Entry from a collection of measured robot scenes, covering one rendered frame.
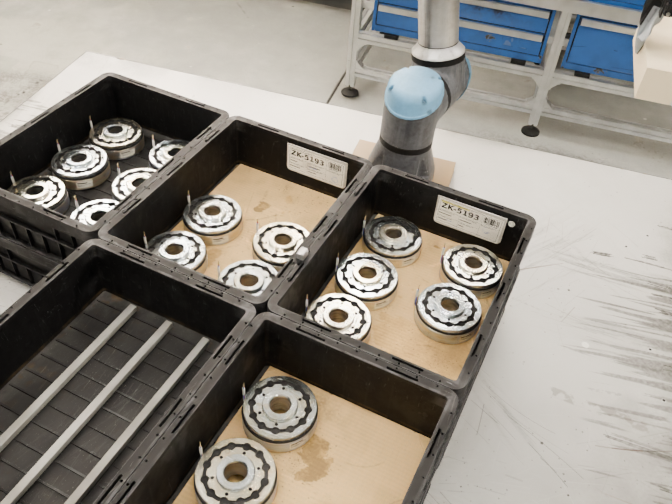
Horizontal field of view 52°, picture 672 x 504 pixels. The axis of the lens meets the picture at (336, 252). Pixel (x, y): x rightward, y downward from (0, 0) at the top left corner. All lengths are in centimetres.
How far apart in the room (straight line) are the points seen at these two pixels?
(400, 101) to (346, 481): 78
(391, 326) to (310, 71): 242
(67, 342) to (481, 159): 104
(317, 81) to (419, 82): 190
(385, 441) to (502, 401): 30
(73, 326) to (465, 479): 64
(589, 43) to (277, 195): 193
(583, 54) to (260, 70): 144
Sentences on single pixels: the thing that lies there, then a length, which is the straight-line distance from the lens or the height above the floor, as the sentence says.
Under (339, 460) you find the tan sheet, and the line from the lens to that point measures 96.
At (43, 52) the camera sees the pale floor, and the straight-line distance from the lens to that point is 366.
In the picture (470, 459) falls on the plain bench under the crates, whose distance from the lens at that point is 114.
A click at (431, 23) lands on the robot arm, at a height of 104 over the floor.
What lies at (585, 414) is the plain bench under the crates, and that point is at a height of 70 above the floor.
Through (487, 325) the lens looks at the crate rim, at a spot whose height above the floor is 93.
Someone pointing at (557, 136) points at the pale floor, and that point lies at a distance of 322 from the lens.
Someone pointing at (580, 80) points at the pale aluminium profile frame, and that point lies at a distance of 305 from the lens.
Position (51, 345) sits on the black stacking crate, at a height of 83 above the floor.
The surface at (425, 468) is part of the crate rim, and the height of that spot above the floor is 93.
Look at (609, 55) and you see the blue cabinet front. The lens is 303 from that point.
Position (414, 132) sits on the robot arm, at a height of 87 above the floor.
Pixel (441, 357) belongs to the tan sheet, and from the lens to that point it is 108.
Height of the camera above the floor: 166
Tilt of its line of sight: 44 degrees down
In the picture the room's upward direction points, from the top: 5 degrees clockwise
